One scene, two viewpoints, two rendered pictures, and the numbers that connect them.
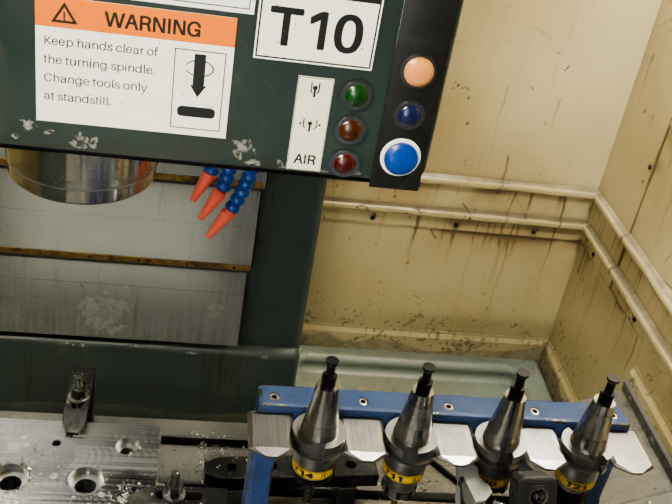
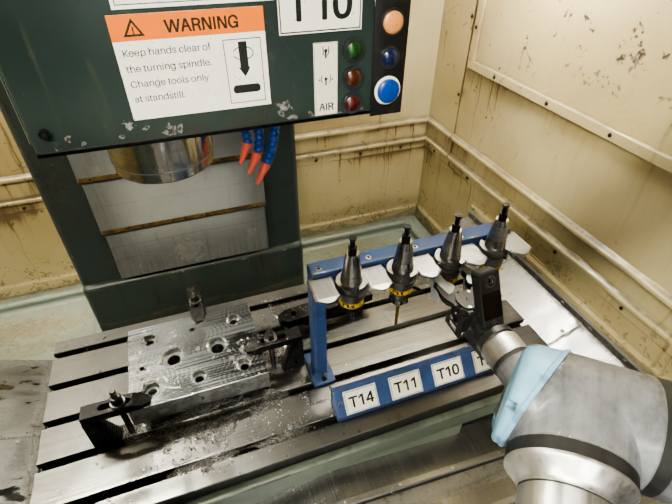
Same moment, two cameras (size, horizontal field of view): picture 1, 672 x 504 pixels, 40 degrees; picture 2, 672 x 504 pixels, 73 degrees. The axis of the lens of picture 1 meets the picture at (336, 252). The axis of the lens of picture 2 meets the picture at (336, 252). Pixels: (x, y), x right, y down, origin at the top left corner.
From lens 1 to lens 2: 0.26 m
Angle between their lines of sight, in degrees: 11
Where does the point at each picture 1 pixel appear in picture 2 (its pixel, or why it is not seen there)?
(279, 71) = (299, 43)
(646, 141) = (453, 80)
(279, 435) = (330, 289)
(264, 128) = (296, 90)
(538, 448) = (470, 255)
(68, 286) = (165, 240)
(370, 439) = (380, 276)
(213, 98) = (257, 74)
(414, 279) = (344, 188)
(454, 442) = (425, 265)
